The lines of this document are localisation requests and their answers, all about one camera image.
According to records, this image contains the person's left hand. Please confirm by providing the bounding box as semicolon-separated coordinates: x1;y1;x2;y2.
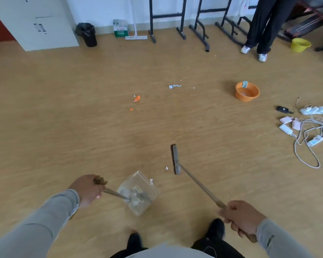
67;174;107;210

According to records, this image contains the person's right hand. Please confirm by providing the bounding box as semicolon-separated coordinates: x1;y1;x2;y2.
217;200;267;243

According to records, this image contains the clear plastic dustpan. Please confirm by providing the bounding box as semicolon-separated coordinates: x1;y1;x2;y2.
69;170;161;221

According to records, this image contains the long-handled broom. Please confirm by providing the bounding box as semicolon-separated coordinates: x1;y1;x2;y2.
170;143;258;244

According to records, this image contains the black trash bin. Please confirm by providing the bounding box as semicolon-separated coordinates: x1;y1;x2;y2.
75;23;98;48

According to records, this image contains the person's left forearm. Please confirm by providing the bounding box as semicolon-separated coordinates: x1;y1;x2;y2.
0;189;80;258

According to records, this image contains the person's right leg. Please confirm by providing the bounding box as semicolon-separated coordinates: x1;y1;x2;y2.
191;238;245;258

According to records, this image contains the person's leg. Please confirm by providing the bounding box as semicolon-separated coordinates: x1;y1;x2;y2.
191;238;245;258
109;247;149;258

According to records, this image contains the person's left leg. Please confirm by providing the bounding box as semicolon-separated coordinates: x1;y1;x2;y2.
109;247;149;258

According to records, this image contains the person's light grey shirt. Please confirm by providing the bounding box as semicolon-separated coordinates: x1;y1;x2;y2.
125;243;216;258

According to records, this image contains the black right shoe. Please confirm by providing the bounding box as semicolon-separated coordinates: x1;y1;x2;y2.
204;218;226;241

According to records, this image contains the black shoe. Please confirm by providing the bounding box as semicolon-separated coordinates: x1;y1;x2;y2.
204;218;226;241
126;233;144;253

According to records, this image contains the black left shoe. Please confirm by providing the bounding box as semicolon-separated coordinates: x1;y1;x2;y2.
126;233;144;253

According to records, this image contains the white charger brick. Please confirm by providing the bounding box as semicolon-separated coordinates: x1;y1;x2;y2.
278;124;296;137

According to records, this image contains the narrow white power strip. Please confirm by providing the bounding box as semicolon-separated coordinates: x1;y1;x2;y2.
306;135;323;147

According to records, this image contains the black power adapter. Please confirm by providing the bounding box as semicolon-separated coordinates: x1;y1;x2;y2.
276;105;295;115

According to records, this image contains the orange plastic basin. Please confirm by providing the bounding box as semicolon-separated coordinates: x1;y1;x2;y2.
235;82;260;102

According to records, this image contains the white power strip with plugs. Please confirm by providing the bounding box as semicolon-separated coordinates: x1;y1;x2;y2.
299;106;323;116

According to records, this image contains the grey metal filing cabinet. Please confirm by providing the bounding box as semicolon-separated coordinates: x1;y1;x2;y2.
0;0;80;52

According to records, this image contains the shrink-wrapped pack of water bottles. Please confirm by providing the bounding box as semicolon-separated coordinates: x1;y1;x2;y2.
113;19;130;38

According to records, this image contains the silver metal pole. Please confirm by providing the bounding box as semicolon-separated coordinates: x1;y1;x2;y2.
129;0;138;37

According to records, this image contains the yellow plastic basin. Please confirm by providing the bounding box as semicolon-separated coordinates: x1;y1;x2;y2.
290;38;312;53

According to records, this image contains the black red exercise machine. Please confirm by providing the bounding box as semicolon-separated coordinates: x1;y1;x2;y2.
276;0;323;43

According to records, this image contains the tangle of white cables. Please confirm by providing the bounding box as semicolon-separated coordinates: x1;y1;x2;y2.
293;96;323;169

